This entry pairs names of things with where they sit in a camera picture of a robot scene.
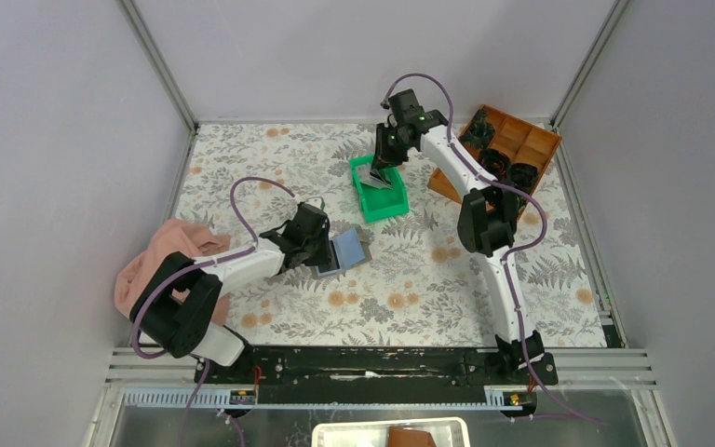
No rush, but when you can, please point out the grey credit cards stack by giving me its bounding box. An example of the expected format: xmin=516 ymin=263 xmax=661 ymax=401
xmin=356 ymin=164 xmax=392 ymax=189

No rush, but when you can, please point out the green plastic bin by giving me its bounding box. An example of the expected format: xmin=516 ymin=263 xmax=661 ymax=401
xmin=349 ymin=155 xmax=410 ymax=223

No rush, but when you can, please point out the grey blue card holder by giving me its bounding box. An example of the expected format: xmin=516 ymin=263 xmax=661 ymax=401
xmin=311 ymin=225 xmax=372 ymax=279

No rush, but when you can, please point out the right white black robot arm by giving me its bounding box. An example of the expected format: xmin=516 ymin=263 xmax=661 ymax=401
xmin=357 ymin=89 xmax=554 ymax=387

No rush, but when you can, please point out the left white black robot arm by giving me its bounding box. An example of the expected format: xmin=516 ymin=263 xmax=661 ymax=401
xmin=128 ymin=197 xmax=334 ymax=383

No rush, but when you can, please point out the dark green rosette top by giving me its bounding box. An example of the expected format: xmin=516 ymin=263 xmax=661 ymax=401
xmin=460 ymin=108 xmax=495 ymax=150

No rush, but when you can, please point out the black rosette middle left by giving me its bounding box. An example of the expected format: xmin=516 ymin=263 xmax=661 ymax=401
xmin=478 ymin=148 xmax=511 ymax=180

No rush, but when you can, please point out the black rosette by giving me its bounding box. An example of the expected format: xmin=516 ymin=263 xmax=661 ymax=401
xmin=478 ymin=148 xmax=511 ymax=180
xmin=506 ymin=163 xmax=540 ymax=195

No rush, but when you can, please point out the floral patterned table mat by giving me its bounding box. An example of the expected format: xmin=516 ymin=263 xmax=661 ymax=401
xmin=138 ymin=122 xmax=609 ymax=348

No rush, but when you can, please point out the pink cloth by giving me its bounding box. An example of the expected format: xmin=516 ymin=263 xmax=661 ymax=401
xmin=115 ymin=219 xmax=231 ymax=318

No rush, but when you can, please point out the brown wooden compartment tray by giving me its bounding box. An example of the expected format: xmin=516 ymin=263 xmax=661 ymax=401
xmin=453 ymin=105 xmax=567 ymax=218

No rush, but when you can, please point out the black rosette middle right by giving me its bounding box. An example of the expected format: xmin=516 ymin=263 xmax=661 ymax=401
xmin=506 ymin=163 xmax=540 ymax=195

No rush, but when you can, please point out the white plastic basket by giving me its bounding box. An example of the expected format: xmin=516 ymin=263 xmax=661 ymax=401
xmin=312 ymin=417 xmax=470 ymax=446

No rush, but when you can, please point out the brown object in basket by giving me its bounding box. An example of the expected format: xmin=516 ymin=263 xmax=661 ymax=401
xmin=386 ymin=427 xmax=437 ymax=447

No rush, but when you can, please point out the black mounting base plate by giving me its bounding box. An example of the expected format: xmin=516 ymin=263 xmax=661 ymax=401
xmin=195 ymin=345 xmax=559 ymax=405

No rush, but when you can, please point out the aluminium rail frame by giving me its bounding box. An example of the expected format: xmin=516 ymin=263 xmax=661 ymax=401
xmin=104 ymin=348 xmax=658 ymax=410

